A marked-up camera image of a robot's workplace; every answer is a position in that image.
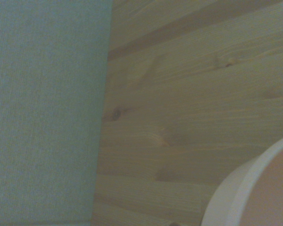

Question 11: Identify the pink plastic bowl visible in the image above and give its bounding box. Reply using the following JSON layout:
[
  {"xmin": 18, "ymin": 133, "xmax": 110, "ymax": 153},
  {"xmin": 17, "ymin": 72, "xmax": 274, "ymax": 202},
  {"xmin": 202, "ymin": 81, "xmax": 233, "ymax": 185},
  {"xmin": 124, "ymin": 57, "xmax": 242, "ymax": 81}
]
[{"xmin": 200, "ymin": 133, "xmax": 283, "ymax": 226}]

